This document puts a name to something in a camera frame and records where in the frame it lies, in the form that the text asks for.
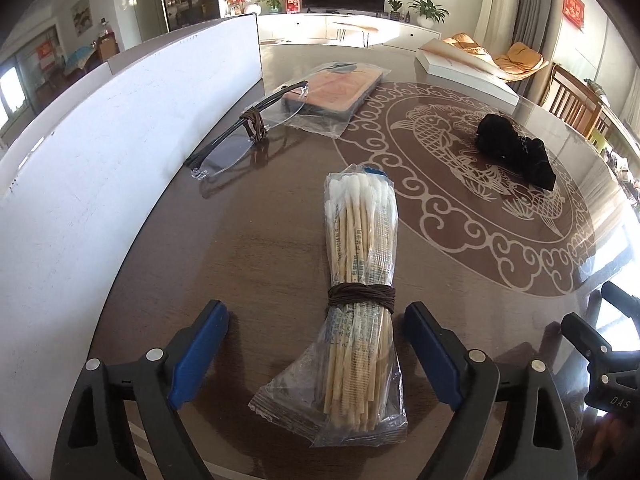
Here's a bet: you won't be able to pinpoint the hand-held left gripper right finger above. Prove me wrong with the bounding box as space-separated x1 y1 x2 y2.
404 302 581 480

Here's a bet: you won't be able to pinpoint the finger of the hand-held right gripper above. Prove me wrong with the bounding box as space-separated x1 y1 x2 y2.
601 281 640 323
560 312 621 397

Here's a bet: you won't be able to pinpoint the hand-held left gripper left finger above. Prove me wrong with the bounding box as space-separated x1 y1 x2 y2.
50 300 230 480

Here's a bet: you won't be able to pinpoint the bag of cotton swabs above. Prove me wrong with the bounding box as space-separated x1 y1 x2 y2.
248 162 408 448

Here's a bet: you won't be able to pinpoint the cluttered side shelf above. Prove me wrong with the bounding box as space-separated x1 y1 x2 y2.
600 115 640 211

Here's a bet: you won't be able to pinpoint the white partition board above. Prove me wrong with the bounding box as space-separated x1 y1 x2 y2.
0 61 112 176
0 12 263 466

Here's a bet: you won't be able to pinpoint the black cloth bundle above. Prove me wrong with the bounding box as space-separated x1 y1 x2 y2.
474 113 558 192

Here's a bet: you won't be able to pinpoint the wooden chair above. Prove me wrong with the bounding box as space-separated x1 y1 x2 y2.
540 62 616 138

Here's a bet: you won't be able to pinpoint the black-framed rimless glasses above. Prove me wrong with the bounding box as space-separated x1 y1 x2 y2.
186 80 311 182

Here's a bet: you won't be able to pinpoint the orange lounge chair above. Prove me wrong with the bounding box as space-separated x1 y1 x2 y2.
442 32 549 82

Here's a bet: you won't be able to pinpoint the white flat box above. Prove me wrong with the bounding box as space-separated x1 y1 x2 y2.
415 40 521 106

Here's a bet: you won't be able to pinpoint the pink packet in plastic bag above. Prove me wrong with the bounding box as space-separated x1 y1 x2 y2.
282 61 385 136

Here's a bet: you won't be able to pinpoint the grey curtain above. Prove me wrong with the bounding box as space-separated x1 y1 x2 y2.
515 0 566 61

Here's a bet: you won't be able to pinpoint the table with blue cloth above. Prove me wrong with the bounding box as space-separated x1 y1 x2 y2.
65 47 98 78

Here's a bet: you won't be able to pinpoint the white curtain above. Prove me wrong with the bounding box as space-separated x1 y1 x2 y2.
474 0 526 51

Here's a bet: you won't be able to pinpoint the wooden coffee table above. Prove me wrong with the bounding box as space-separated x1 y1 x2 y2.
332 21 378 47

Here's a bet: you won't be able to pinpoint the large plant in white pot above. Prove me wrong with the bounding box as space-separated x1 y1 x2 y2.
407 0 450 28

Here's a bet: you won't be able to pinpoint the white television cabinet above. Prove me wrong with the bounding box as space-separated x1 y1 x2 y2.
257 11 443 53

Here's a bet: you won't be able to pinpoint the red wall hanging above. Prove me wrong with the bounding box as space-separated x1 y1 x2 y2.
562 0 587 33

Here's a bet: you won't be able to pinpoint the wall painting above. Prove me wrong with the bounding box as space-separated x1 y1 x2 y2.
71 0 93 37

